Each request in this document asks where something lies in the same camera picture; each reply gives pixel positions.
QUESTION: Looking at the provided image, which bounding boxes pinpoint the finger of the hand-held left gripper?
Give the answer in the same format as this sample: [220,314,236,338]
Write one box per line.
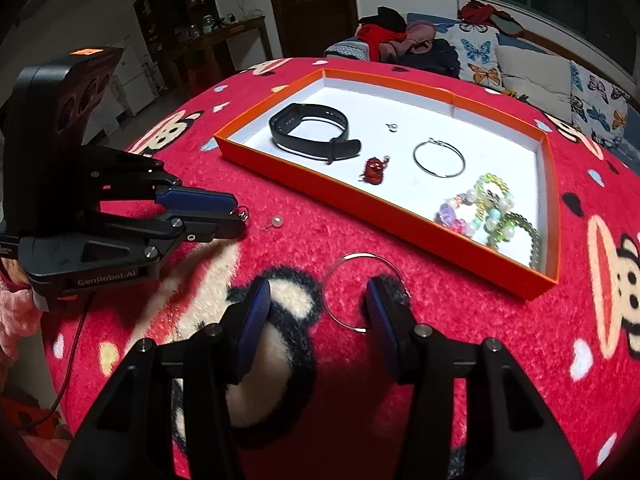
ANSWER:
[21,209,248,282]
[80,146,239,217]

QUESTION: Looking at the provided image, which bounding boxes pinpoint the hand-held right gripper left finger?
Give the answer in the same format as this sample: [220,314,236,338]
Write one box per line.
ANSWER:
[57,276,273,480]

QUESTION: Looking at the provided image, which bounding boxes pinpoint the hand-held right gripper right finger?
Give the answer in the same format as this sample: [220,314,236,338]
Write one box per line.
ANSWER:
[364,277,586,480]

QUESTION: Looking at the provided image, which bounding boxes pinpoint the silver hoop earring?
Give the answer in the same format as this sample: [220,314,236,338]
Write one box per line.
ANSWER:
[322,252,412,334]
[412,137,467,179]

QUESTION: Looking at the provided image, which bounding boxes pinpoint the pastel large bead bracelet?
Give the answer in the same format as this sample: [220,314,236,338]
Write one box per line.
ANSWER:
[434,185,516,238]

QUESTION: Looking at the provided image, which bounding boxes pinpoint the red bead charm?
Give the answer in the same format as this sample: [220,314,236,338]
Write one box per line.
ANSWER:
[359,156,387,182]

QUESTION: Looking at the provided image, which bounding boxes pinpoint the black smart band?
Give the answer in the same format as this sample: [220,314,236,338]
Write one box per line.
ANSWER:
[269,102,362,165]

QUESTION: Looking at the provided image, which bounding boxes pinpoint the light green glass bead bracelet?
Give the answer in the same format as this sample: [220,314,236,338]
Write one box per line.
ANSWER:
[472,172,512,202]

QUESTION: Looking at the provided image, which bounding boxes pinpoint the orange shallow tray box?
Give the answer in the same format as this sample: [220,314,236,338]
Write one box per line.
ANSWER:
[214,67,560,302]

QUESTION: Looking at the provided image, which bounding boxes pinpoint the white fridge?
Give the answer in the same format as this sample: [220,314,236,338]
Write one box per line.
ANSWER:
[82,30,161,146]

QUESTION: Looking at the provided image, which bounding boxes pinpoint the red cartoon printed blanket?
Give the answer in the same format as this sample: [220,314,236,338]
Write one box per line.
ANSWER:
[40,56,640,480]

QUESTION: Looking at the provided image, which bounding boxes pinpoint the brown wooden side desk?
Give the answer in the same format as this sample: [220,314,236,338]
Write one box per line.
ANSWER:
[162,15,273,96]

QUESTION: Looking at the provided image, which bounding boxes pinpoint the dark shelf cabinet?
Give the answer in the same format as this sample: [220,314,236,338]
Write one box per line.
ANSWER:
[132,0,221,46]

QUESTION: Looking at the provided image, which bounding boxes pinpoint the brown wooden door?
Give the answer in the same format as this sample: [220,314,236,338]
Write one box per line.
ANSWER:
[262,0,358,58]

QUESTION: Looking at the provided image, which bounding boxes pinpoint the pile of clothes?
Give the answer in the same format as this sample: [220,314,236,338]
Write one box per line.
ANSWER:
[355,6,461,78]

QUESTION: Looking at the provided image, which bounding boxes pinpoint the butterfly print pillow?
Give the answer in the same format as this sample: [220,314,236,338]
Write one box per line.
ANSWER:
[567,60,631,148]
[440,22,506,92]

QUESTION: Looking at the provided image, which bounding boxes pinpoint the white cushion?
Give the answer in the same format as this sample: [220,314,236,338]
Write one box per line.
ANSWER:
[495,45,573,111]

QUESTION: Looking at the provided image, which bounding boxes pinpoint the blue sofa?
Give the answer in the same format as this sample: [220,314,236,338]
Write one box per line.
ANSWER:
[324,12,640,161]

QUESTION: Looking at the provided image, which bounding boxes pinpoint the red clothes on windowsill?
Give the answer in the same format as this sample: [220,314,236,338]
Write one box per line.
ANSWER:
[457,1,526,38]

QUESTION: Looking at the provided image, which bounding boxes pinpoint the red cable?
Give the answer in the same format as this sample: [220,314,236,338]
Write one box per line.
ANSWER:
[17,292,96,428]

